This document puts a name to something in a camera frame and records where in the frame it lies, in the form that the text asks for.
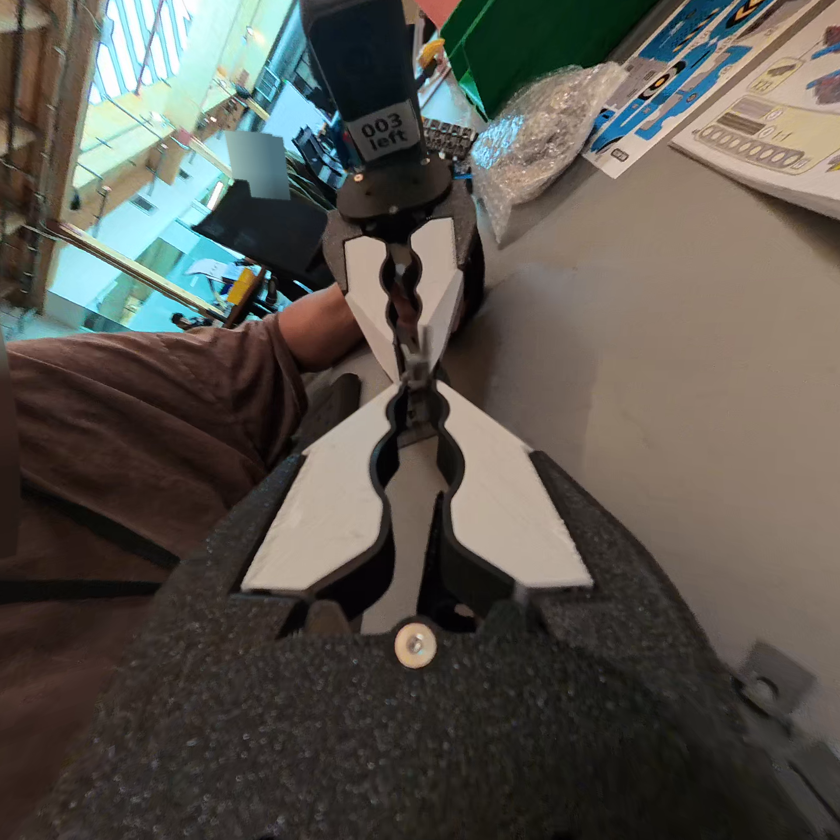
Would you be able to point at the grey metal bracket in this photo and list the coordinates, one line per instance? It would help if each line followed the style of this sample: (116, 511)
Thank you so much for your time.
(768, 682)

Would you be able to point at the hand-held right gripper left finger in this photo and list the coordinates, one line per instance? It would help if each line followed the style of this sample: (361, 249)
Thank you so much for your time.
(315, 512)

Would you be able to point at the person's left forearm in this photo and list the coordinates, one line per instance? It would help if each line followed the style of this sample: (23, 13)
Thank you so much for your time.
(315, 328)

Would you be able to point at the open instruction booklet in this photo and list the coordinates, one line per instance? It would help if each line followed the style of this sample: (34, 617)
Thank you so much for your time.
(774, 131)

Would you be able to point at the green plastic bin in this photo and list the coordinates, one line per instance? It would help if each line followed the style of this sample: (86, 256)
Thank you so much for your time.
(525, 46)

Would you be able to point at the grey desk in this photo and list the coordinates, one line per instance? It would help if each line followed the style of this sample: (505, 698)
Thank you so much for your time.
(623, 328)

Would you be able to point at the blue printed sticker sheet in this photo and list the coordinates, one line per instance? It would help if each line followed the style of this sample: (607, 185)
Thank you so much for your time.
(663, 85)

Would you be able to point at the bubble wrap bag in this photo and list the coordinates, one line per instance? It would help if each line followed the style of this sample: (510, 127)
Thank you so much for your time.
(544, 131)

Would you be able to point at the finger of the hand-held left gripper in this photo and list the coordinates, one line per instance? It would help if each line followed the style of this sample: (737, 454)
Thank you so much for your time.
(364, 275)
(439, 275)

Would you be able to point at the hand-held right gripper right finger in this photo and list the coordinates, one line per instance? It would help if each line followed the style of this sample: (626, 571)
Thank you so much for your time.
(512, 512)

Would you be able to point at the black cabinet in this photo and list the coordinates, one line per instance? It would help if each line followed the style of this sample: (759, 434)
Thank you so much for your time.
(262, 223)

